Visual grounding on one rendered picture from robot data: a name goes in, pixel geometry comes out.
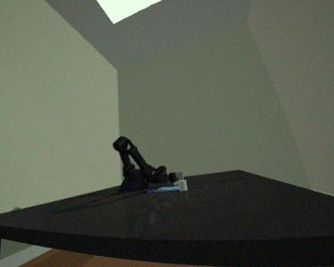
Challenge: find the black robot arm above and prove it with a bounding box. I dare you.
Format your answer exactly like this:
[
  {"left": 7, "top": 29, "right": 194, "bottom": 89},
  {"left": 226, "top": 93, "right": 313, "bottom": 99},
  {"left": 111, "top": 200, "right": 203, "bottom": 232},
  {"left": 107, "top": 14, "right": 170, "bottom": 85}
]
[{"left": 113, "top": 136, "right": 168, "bottom": 183}]

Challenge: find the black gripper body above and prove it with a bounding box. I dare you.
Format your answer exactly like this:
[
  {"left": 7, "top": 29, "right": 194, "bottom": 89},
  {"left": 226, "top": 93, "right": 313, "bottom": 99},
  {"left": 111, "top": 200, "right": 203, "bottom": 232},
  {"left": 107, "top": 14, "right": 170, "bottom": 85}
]
[{"left": 168, "top": 173, "right": 177, "bottom": 182}]

